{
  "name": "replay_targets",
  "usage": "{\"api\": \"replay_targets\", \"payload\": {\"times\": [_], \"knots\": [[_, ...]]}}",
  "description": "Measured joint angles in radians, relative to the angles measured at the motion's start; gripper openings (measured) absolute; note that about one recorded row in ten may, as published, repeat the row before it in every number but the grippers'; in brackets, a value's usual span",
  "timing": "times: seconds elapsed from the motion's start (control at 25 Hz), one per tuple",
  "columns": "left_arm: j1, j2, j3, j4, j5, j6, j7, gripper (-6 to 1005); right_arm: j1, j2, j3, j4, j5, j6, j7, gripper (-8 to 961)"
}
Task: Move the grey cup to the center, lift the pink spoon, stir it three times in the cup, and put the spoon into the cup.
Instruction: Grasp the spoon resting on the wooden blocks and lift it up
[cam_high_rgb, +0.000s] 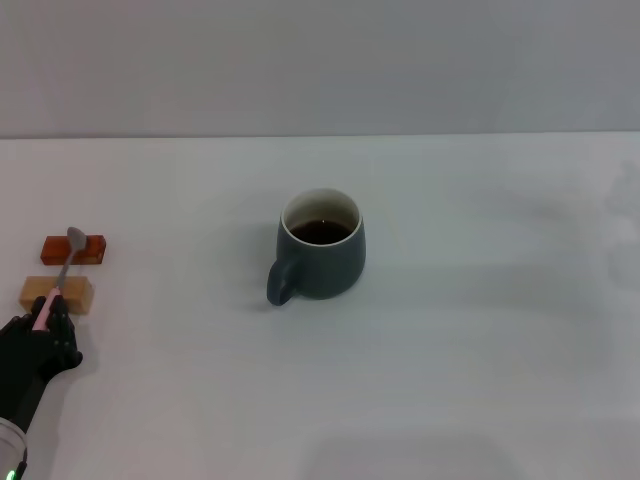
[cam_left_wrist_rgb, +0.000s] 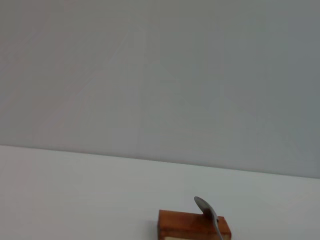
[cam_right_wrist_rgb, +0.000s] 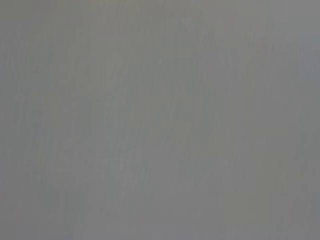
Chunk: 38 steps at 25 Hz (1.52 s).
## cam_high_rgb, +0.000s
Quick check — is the grey ceramic cup with coffee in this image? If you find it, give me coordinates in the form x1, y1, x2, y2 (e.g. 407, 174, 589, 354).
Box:
265, 187, 366, 307

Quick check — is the reddish brown wooden block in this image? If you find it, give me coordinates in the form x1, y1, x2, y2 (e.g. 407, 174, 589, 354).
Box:
38, 234, 108, 267

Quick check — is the pink handled metal spoon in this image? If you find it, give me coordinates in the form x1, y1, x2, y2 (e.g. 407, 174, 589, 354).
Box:
33, 226, 89, 332

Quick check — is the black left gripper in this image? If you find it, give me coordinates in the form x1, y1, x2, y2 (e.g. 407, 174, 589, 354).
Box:
0, 294, 84, 434

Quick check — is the light wooden block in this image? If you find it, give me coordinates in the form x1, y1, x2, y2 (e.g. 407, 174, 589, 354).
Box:
18, 275, 95, 317

